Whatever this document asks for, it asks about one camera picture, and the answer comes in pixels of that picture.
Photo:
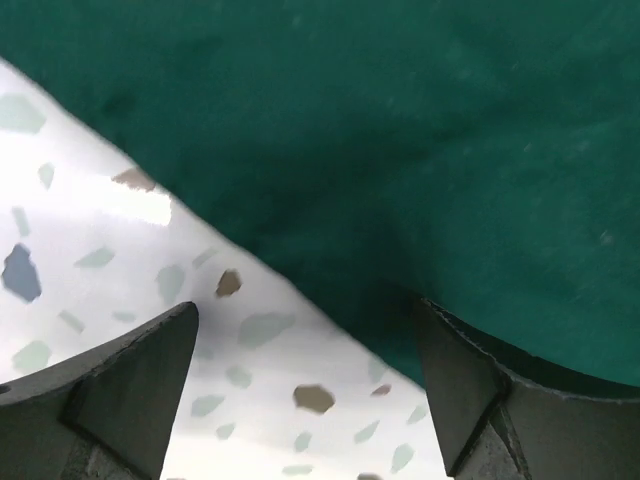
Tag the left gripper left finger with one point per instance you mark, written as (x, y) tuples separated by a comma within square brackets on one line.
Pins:
[(106, 413)]

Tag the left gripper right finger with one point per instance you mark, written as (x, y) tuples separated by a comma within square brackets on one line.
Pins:
[(501, 413)]

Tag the green surgical cloth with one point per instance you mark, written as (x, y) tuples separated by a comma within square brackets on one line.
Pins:
[(483, 155)]

